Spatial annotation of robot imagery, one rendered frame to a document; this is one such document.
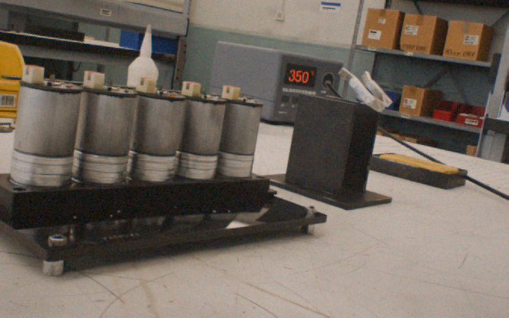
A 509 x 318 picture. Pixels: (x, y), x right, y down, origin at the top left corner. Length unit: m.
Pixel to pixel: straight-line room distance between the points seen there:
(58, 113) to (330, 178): 0.21
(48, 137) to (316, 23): 5.44
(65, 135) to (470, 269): 0.20
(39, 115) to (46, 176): 0.02
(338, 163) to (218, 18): 5.97
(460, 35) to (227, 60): 3.84
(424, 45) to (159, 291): 4.53
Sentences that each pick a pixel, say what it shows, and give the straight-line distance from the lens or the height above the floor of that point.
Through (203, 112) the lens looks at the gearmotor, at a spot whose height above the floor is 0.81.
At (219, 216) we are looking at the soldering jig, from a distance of 0.30.
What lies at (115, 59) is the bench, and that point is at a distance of 3.33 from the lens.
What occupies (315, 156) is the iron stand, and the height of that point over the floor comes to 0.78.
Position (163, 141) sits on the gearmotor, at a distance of 0.30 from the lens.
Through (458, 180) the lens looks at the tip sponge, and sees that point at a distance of 0.59.
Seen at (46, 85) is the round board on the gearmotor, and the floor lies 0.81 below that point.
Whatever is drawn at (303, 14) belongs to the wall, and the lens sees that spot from 5.77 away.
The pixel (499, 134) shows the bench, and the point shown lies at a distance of 2.25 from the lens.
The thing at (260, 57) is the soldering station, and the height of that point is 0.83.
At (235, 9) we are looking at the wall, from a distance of 6.24.
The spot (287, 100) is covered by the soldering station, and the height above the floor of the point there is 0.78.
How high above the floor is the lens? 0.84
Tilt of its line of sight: 8 degrees down
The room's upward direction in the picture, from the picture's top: 9 degrees clockwise
